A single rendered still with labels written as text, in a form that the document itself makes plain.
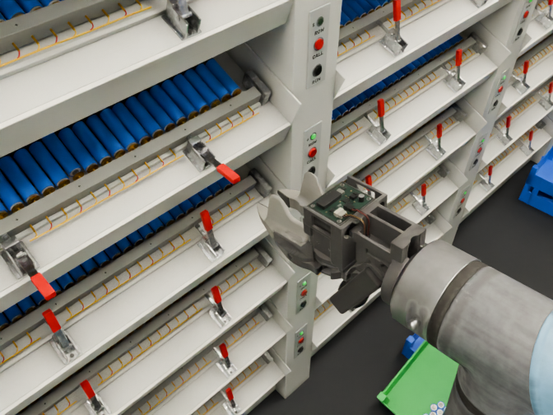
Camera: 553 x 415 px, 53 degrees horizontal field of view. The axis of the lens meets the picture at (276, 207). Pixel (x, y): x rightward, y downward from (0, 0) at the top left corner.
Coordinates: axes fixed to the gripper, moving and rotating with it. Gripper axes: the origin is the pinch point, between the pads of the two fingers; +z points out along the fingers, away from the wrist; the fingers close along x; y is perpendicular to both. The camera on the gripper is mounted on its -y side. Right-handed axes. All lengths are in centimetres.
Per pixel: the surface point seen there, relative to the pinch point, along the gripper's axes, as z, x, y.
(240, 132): 16.9, -8.5, -0.5
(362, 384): 16, -36, -97
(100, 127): 24.4, 8.6, 6.1
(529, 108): 27, -133, -58
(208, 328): 21.8, 2.4, -40.7
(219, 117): 18.1, -6.1, 2.9
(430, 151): 23, -70, -39
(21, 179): 23.0, 20.7, 5.2
